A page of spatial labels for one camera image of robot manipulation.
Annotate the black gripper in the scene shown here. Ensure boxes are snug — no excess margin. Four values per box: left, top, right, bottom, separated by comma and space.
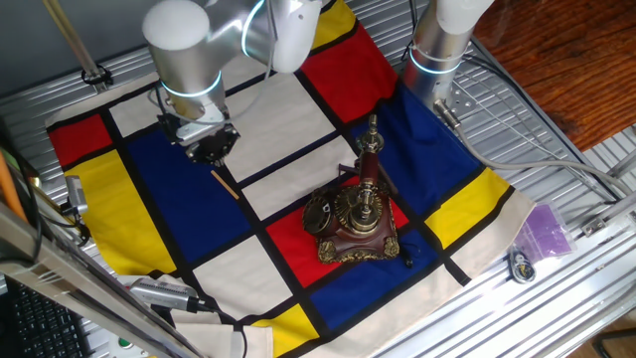
186, 123, 241, 167

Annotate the thin wooden stick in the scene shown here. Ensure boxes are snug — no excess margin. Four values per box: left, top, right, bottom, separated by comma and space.
210, 170, 240, 201

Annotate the antique brass rotary phone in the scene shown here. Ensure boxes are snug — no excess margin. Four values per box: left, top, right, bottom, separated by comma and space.
301, 162, 401, 266

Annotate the brass and red phone handset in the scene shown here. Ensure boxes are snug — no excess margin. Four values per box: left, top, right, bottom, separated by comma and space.
353, 113, 387, 235

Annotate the Mondrian pattern tablecloth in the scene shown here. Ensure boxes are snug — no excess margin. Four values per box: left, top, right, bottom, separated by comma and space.
45, 0, 537, 358

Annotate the black pole clamp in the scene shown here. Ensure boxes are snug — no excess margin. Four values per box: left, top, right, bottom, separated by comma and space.
80, 63, 114, 87

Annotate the thin metal pole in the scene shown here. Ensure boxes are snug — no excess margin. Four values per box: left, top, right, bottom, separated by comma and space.
41, 0, 109, 94

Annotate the orange rod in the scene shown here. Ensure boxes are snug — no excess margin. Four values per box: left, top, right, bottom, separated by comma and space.
0, 148, 29, 224

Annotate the grey box with green button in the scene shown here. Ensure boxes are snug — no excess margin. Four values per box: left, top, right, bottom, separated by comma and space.
106, 333, 153, 358

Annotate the black keyboard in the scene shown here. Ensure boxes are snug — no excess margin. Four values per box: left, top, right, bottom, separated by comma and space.
3, 276, 94, 358

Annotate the purple plastic bag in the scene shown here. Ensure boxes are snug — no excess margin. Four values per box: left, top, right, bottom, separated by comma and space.
511, 201, 577, 263

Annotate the wrist camera with silver bracket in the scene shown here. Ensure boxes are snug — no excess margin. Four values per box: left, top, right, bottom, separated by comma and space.
173, 106, 231, 146

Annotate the small grey camera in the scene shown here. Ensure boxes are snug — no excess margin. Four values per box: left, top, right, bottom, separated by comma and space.
63, 174, 90, 217

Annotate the silver camera with black plug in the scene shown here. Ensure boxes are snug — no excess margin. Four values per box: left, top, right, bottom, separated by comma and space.
127, 276, 203, 314

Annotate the black camera cable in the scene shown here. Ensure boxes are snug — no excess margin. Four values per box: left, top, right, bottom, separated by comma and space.
196, 300, 249, 358

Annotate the aluminium frame beam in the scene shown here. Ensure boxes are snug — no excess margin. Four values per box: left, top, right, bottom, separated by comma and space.
0, 201, 208, 358

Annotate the black phone cord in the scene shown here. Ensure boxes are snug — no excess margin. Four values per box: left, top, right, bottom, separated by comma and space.
397, 241, 417, 269

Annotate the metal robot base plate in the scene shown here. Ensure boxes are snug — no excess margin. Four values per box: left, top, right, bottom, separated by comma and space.
446, 74, 479, 120

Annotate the thick grey cable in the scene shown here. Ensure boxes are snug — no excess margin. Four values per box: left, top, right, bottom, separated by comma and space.
432, 97, 636, 196

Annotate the aluminium corner bracket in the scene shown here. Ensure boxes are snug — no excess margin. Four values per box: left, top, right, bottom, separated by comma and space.
579, 191, 636, 239

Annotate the black metal frame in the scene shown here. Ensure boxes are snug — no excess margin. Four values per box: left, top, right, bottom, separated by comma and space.
592, 326, 636, 358

